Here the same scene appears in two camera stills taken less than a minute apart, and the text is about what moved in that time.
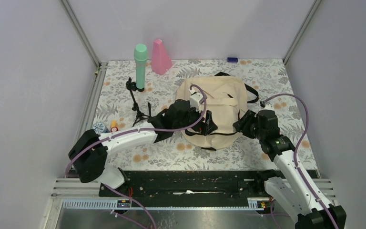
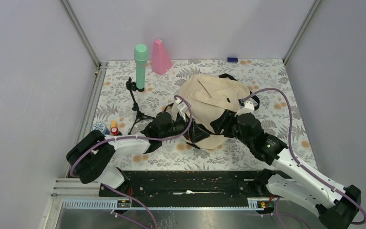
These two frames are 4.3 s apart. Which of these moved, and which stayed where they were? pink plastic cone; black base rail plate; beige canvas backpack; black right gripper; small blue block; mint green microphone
Moved: beige canvas backpack; black right gripper
Stayed: pink plastic cone; black base rail plate; mint green microphone; small blue block
